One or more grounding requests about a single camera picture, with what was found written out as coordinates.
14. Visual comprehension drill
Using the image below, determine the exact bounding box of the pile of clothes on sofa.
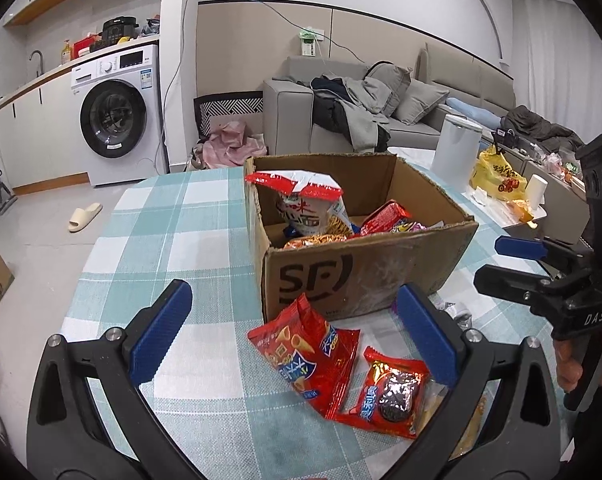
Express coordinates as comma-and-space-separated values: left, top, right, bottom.
263, 56, 412, 155

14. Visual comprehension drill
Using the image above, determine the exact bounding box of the white kitchen counter cabinet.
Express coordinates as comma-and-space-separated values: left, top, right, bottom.
0, 72, 86, 188

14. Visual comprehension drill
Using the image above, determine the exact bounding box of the red chocolate cookie packet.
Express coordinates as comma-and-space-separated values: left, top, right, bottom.
334, 346, 430, 440

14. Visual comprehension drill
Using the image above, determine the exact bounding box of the yellow biscuit stick pack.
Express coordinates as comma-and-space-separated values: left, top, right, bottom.
416, 380, 487, 460

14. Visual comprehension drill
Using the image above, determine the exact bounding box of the red wafer bar packet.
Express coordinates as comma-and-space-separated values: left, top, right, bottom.
359, 200, 414, 236

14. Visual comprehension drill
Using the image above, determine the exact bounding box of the white washing machine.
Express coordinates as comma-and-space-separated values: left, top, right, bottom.
71, 41, 168, 188

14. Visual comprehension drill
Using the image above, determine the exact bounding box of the yellow plastic bag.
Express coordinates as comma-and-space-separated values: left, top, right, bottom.
469, 145, 528, 202

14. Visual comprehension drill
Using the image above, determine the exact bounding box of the pink cloth on floor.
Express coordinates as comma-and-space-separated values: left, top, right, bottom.
191, 120, 267, 170

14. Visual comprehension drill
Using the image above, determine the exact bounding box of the silver red noodle snack bag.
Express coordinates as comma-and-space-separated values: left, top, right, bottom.
246, 170, 355, 236

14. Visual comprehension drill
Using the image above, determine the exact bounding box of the beige slipper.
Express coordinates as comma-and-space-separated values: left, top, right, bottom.
68, 203, 102, 233

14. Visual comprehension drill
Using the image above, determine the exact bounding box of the red cone snack bag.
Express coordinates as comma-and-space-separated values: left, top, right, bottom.
248, 295, 360, 419

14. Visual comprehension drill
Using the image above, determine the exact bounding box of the person's right hand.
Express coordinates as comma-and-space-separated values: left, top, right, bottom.
552, 324, 602, 394

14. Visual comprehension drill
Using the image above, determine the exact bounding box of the brown cardboard SF box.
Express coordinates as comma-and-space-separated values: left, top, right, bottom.
243, 154, 478, 321

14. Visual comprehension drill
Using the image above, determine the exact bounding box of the white cylindrical appliance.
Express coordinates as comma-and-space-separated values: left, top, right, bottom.
431, 114, 483, 190

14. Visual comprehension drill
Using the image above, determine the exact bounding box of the black patterned basket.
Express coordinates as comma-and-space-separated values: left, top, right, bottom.
194, 91, 264, 139

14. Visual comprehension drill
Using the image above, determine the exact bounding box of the teal plaid tablecloth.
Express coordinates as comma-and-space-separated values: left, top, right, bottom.
60, 159, 567, 480

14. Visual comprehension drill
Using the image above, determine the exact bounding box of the purple grape candy bag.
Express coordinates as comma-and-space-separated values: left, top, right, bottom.
391, 218, 445, 233

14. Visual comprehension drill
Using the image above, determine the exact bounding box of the grey sofa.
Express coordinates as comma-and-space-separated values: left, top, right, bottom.
263, 44, 516, 155

